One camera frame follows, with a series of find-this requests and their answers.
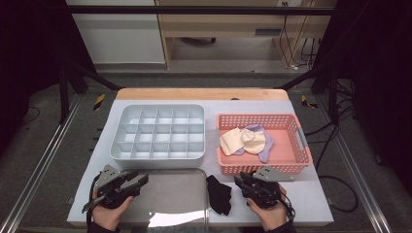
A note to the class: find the yellow black tape strip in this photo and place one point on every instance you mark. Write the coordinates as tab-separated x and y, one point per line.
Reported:
306	102
99	102

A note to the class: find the person's right hand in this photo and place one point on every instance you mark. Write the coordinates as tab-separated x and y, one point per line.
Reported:
273	218

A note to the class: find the wooden table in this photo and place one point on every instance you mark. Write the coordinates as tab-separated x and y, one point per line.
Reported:
194	93

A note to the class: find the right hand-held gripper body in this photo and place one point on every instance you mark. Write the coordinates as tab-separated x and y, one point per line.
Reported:
265	192

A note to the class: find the metal tray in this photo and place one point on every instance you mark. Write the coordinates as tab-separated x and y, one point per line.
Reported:
175	187

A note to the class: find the black crossbar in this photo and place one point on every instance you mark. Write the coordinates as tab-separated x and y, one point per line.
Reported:
194	10

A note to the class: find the black curtain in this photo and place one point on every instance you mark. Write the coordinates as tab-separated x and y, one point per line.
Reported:
382	64
26	48

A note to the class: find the purple sock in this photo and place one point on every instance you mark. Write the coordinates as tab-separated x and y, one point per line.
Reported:
239	152
267	145

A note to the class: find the light wooden desk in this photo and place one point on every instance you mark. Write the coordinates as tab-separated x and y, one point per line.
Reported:
226	24

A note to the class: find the white cabinet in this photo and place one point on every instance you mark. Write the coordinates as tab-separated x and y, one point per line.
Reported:
120	39

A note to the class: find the cream sock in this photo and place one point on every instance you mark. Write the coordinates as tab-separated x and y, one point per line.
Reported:
256	142
231	140

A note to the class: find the pink perforated plastic basket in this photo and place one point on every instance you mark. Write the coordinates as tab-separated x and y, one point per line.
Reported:
285	152

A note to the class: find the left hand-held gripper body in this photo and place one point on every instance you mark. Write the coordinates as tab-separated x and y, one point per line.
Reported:
111	187

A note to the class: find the white divided storage box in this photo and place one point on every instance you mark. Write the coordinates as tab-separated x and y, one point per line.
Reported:
175	163

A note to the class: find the black sock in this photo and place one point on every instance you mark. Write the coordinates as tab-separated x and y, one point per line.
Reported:
218	194

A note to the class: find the person's left hand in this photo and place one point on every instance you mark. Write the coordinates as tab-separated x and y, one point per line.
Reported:
108	216

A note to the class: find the black metal stand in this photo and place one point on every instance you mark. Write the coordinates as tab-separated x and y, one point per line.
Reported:
333	93
64	93

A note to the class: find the metal floor rail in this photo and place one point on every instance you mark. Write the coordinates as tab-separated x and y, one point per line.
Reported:
35	174
356	174

